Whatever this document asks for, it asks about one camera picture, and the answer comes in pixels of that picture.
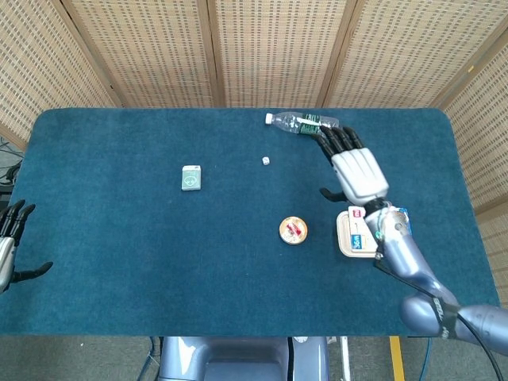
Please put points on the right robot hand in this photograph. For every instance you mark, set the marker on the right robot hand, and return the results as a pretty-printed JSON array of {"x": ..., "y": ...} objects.
[{"x": 357, "y": 174}]

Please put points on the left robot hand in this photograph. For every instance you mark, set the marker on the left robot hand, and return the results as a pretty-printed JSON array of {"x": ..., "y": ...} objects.
[{"x": 6, "y": 254}]

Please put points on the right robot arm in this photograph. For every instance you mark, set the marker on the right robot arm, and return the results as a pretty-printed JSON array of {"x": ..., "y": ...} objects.
[{"x": 401, "y": 254}]

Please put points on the round yellow tin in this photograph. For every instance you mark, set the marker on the round yellow tin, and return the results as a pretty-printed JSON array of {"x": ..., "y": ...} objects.
[{"x": 293, "y": 231}]

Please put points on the clear plastic bottle green label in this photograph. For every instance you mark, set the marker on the clear plastic bottle green label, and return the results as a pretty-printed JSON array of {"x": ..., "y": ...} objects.
[{"x": 285, "y": 121}]

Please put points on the woven bamboo folding screen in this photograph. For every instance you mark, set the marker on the woven bamboo folding screen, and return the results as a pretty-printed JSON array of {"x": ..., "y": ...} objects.
[{"x": 270, "y": 51}]

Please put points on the blue carpet table cover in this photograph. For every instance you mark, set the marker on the blue carpet table cover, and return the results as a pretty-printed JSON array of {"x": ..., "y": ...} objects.
[{"x": 158, "y": 246}]

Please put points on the green playing card box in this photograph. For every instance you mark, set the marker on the green playing card box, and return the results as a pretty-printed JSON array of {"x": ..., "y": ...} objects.
[{"x": 192, "y": 179}]

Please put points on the yellow floor tape strip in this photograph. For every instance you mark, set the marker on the yellow floor tape strip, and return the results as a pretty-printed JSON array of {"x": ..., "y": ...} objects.
[{"x": 397, "y": 357}]

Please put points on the grey robot torso base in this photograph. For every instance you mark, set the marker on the grey robot torso base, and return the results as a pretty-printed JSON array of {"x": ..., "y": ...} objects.
[{"x": 238, "y": 357}]

